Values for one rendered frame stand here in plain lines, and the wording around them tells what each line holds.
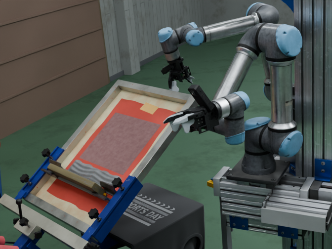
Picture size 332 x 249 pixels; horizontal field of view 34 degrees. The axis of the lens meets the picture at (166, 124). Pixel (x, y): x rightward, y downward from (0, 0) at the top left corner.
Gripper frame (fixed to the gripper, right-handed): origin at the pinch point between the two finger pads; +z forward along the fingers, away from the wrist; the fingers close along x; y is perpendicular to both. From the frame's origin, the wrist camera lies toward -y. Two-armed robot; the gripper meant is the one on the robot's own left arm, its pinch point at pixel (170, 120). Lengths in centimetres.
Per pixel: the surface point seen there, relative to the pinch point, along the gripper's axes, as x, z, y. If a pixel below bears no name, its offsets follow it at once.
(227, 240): 75, -78, 100
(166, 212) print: 67, -36, 64
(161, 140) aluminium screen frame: 45, -26, 20
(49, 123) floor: 520, -180, 97
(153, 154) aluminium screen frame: 44, -19, 25
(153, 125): 60, -33, 17
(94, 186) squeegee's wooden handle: 54, 7, 31
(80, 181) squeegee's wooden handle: 62, 9, 30
